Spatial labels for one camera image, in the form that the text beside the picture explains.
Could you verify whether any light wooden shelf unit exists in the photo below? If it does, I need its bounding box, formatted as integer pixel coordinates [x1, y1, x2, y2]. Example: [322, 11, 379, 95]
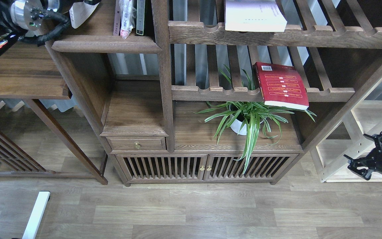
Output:
[310, 78, 382, 183]

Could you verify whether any white metal leg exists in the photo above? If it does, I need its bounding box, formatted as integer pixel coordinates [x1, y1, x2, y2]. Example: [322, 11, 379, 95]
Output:
[22, 191, 50, 239]

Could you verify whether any yellow green cover book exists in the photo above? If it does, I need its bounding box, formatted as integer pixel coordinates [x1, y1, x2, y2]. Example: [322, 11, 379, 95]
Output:
[69, 0, 98, 29]

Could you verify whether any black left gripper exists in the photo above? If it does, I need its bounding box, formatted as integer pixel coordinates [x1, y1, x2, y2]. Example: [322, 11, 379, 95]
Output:
[10, 0, 101, 31]

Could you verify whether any mauve upright book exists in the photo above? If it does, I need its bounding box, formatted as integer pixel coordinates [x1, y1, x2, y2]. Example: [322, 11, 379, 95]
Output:
[113, 0, 121, 36]

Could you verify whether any white pale purple book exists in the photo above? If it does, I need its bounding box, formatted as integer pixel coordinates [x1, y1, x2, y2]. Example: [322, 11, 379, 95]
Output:
[224, 0, 287, 32]

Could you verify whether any dark green upright book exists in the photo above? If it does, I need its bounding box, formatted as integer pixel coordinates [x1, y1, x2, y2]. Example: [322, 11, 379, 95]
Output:
[136, 0, 146, 36]

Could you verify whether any dark wooden bookshelf cabinet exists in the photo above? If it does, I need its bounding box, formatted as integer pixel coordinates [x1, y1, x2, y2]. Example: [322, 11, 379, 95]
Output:
[47, 0, 382, 186]

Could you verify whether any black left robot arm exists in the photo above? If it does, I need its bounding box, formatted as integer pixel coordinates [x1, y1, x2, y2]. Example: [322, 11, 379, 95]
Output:
[0, 0, 76, 56]

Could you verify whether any green spider plant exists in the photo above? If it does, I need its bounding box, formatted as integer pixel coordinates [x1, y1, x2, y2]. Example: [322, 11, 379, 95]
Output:
[193, 65, 317, 174]

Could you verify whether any white plant pot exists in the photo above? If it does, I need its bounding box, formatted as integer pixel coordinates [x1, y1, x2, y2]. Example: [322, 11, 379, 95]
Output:
[230, 115, 247, 135]

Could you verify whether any red book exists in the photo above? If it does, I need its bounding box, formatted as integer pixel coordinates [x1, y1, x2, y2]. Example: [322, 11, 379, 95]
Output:
[254, 62, 309, 110]

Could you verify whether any brass drawer knob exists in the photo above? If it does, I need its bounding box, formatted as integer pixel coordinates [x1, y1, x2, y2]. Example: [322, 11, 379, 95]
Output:
[134, 142, 141, 149]

